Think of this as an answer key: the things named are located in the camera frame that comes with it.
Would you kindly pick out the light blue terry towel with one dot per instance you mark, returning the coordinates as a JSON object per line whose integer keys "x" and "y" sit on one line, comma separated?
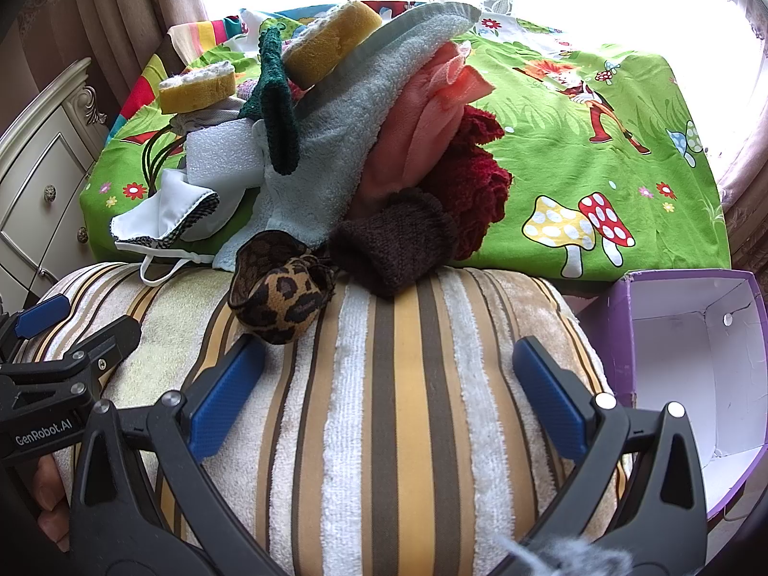
{"x": 338, "y": 123}

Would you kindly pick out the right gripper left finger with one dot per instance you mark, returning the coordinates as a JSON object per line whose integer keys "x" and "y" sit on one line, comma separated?
{"x": 142, "y": 502}

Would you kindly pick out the striped tasselled cushion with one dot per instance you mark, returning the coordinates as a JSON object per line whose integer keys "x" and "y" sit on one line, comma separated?
{"x": 393, "y": 438}

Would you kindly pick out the person's left hand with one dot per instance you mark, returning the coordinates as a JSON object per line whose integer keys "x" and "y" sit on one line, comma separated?
{"x": 49, "y": 493}

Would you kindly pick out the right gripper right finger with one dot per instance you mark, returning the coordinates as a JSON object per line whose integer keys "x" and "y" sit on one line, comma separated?
{"x": 661, "y": 518}

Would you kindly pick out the cream carved dresser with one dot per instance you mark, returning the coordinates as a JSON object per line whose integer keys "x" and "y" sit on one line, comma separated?
{"x": 46, "y": 156}

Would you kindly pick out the purple cardboard box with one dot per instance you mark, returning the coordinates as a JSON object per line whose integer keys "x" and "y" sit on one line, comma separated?
{"x": 698, "y": 336}

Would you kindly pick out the yellow sponge small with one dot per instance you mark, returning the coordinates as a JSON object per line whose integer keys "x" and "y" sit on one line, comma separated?
{"x": 198, "y": 89}

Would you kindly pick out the white lace floral curtain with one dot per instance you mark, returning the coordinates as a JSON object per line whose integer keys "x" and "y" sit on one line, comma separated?
{"x": 718, "y": 50}

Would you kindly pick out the white checkered face mask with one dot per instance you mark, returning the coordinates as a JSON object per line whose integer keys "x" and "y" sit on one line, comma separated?
{"x": 180, "y": 211}

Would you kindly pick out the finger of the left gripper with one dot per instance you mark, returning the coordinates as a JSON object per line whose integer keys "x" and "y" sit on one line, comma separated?
{"x": 97, "y": 355}
{"x": 26, "y": 324}

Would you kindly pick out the beige heavy curtain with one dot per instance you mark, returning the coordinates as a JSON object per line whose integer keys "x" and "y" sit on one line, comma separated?
{"x": 40, "y": 38}

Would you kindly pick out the green cartoon mushroom bedsheet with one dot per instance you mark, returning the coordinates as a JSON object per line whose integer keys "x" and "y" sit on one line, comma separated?
{"x": 608, "y": 174}

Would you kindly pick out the dark red fluffy knit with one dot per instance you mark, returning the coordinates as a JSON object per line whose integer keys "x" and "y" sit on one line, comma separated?
{"x": 469, "y": 183}

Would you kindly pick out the yellow sponge large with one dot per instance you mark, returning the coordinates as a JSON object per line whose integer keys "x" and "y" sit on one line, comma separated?
{"x": 324, "y": 43}

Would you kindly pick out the leopard print scrunchie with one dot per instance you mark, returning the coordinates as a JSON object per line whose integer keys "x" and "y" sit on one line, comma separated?
{"x": 279, "y": 287}

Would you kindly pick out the dark brown knit cuff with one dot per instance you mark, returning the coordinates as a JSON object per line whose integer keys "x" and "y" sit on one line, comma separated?
{"x": 391, "y": 249}

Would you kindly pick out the dark green knit glove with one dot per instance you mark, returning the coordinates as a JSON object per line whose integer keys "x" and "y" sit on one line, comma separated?
{"x": 271, "y": 101}

